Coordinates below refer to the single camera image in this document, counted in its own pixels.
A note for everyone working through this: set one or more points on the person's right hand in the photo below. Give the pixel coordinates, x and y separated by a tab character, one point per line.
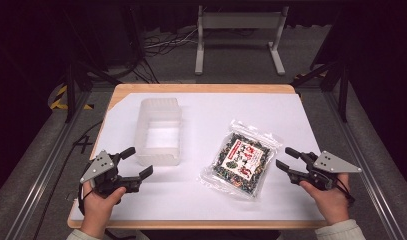
334	201

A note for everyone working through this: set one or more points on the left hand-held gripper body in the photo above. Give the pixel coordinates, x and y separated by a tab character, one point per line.
99	165

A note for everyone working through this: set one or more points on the black tape floor mark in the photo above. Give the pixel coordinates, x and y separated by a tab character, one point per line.
83	143

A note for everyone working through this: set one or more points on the yellow black hazard tape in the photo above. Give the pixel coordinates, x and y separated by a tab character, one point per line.
59	100

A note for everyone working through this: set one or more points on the white metal stand frame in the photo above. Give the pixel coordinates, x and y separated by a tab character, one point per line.
239	20

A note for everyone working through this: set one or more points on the person's left hand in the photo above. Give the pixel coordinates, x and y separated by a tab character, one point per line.
97	210

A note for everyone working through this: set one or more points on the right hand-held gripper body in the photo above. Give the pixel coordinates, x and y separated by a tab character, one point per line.
334	164

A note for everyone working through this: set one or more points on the clear dried seaweed packet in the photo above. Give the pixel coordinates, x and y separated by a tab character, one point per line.
241	160

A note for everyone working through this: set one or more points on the translucent plastic container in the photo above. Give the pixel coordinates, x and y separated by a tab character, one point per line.
159	136

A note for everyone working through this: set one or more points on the aluminium floor rail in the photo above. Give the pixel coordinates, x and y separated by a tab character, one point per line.
47	166
364	163

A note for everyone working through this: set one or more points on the black tripod stand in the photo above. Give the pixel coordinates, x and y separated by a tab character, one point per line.
342	90
71	86

